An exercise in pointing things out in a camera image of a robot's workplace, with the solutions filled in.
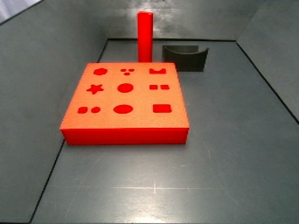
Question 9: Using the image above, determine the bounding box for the black curved holder stand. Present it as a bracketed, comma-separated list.
[163, 45, 209, 72]

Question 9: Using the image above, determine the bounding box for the red shape sorting board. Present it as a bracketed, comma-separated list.
[60, 63, 189, 145]

